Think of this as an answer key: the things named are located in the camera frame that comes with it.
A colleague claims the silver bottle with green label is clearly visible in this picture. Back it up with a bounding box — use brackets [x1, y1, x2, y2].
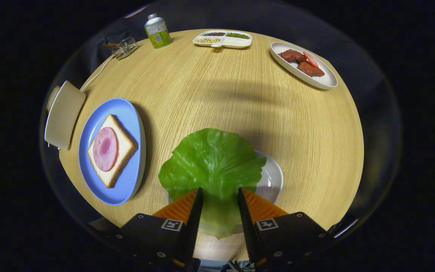
[144, 14, 172, 49]

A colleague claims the green lettuce leaf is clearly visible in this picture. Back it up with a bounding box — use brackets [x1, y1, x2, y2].
[158, 128, 267, 240]

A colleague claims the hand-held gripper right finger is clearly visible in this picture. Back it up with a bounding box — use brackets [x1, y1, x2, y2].
[238, 187, 335, 272]

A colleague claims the white power cable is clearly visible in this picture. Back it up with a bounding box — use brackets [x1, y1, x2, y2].
[80, 54, 116, 92]

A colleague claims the white oval plate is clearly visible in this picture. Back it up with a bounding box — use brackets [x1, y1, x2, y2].
[270, 42, 338, 90]

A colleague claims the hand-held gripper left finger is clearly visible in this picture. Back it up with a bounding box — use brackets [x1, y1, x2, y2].
[106, 187, 204, 272]

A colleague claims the square white bread slice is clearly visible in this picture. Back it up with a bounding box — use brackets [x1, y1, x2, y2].
[87, 114, 139, 189]

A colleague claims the pink ham slice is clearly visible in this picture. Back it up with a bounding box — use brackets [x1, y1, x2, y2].
[93, 127, 119, 172]

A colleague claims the blue plate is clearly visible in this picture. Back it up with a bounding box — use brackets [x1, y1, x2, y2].
[79, 97, 147, 206]

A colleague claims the pink sausage strip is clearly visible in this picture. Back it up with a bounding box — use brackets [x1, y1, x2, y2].
[303, 51, 319, 68]

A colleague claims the cream toaster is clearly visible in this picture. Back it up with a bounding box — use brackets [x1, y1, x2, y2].
[44, 80, 86, 150]

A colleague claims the brown meat slice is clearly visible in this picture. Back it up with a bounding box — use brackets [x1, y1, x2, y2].
[278, 49, 308, 63]
[298, 61, 325, 77]

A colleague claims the small white plate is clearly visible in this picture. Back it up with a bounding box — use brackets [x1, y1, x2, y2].
[167, 150, 284, 236]

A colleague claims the white divided tray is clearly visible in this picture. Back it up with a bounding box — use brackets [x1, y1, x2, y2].
[193, 30, 252, 49]

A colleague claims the metal wire basket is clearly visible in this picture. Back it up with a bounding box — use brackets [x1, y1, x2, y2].
[111, 36, 139, 60]

